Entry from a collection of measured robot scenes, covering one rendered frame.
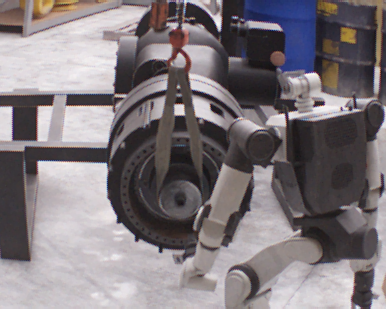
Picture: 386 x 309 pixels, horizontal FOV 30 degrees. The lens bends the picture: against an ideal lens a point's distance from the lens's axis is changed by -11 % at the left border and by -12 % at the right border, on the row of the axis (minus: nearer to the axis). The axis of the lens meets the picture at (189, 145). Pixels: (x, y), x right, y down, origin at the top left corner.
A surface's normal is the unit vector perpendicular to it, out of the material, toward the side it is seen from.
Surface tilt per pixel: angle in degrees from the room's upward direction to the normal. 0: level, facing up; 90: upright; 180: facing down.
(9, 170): 90
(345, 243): 90
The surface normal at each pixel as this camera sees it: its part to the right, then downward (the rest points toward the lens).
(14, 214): 0.11, 0.34
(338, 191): 0.40, 0.33
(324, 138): 0.36, 0.07
